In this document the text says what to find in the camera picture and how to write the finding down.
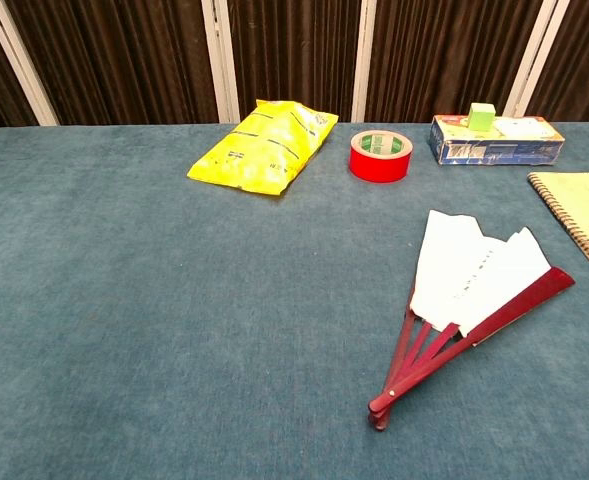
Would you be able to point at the red tape roll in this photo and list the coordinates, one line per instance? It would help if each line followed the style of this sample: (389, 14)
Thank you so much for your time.
(374, 167)

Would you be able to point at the red ribbed white paper fan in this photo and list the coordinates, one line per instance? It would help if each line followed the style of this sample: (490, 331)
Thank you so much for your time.
(474, 260)

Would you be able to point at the blue cardboard box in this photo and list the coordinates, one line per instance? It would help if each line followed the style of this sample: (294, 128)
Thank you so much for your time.
(499, 152)

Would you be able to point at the blue table cloth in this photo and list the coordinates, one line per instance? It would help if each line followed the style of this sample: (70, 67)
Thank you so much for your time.
(174, 300)

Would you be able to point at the yellow spiral notebook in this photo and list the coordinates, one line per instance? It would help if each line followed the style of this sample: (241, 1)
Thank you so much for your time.
(584, 205)

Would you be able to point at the yellow snack bag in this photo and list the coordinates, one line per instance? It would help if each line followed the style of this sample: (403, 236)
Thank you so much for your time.
(264, 150)

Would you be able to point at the green cube block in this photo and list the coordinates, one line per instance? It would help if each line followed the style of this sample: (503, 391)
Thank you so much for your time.
(481, 117)

